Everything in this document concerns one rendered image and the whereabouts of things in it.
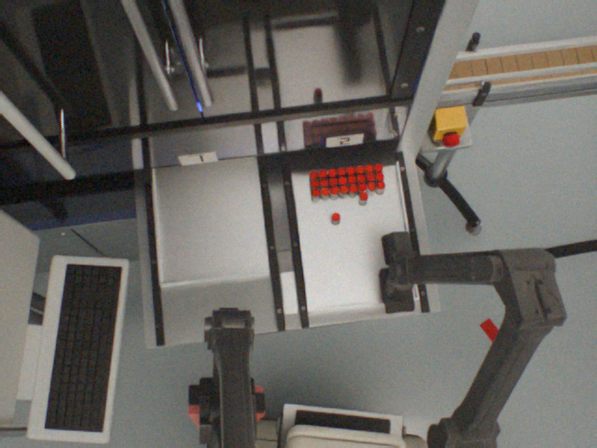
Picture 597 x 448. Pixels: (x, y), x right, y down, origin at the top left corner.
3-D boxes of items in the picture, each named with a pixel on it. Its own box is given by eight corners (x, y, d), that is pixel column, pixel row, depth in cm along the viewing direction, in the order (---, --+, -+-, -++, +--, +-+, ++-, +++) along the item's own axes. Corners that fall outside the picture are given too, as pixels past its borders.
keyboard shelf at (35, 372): (23, 254, 193) (20, 252, 191) (131, 259, 193) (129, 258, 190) (-5, 436, 182) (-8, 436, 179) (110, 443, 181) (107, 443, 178)
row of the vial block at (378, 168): (309, 176, 187) (309, 171, 182) (381, 169, 187) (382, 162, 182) (310, 185, 186) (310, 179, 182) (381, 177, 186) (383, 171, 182)
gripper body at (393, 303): (408, 267, 171) (411, 259, 164) (414, 312, 168) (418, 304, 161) (379, 270, 171) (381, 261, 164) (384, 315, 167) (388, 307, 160)
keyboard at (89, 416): (67, 264, 190) (64, 262, 187) (122, 267, 189) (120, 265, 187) (45, 428, 180) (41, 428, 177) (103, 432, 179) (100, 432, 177)
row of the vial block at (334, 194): (311, 194, 185) (311, 189, 181) (382, 186, 186) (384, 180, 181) (312, 203, 185) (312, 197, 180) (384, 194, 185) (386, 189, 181)
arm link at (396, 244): (397, 276, 150) (437, 274, 152) (388, 222, 153) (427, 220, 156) (377, 292, 161) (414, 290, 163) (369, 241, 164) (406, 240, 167)
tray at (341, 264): (292, 177, 187) (292, 173, 184) (396, 165, 187) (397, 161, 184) (308, 314, 178) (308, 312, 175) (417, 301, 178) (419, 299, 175)
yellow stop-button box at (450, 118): (427, 113, 182) (432, 101, 175) (456, 110, 182) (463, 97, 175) (432, 143, 180) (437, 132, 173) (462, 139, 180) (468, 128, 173)
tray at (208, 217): (151, 153, 189) (148, 148, 186) (255, 141, 190) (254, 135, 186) (161, 287, 180) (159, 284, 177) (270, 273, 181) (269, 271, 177)
